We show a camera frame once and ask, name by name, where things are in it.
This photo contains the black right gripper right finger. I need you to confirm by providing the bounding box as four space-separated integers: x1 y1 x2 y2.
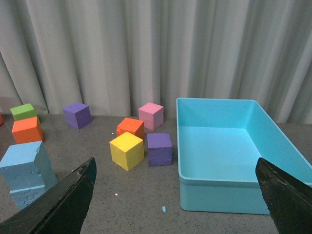
255 157 312 234

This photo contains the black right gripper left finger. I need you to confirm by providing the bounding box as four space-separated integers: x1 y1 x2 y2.
0 157 97 234

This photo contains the light blue foam block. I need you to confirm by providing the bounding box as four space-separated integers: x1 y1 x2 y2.
10 185 47 210
0 141 58 190

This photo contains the orange foam block left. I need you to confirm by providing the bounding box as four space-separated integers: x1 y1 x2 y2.
12 117 44 144

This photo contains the orange foam block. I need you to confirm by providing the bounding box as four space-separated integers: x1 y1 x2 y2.
117 117 145 139
12 117 44 144

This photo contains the yellow foam block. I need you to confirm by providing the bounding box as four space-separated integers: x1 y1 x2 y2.
109 132 144 171

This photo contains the light blue plastic bin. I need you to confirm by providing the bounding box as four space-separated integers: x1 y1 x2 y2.
176 98 312 215

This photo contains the purple foam block back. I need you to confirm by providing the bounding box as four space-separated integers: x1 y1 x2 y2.
63 102 92 129

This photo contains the purple foam block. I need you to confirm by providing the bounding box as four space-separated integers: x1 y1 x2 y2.
147 133 173 167
63 102 92 129

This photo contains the green foam block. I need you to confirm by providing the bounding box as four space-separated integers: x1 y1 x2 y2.
10 103 38 121

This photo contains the red plastic bin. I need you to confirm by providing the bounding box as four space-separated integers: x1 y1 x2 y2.
0 112 4 126

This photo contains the orange foam block right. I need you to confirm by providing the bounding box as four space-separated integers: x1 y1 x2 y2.
117 117 145 139

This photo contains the purple foam block right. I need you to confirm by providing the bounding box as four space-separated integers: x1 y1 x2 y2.
147 133 173 167

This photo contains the pink foam block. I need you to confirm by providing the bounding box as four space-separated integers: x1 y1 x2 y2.
138 102 164 131

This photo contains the grey curtain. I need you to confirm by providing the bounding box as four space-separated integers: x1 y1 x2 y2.
0 0 312 124

